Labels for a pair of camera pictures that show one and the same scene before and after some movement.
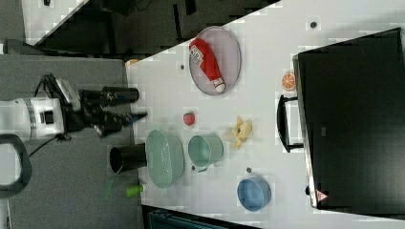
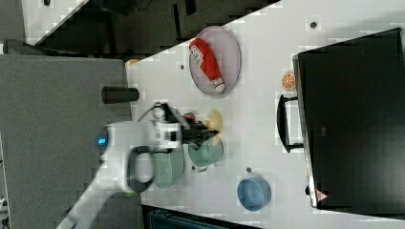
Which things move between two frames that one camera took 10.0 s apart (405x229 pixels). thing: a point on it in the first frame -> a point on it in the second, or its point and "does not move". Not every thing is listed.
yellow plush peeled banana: x=241 y=132 -> x=215 y=123
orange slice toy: x=288 y=81 does not move
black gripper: x=93 y=112 -> x=194 y=132
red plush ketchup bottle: x=207 y=62 does not move
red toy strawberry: x=188 y=117 does not move
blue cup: x=254 y=193 does not move
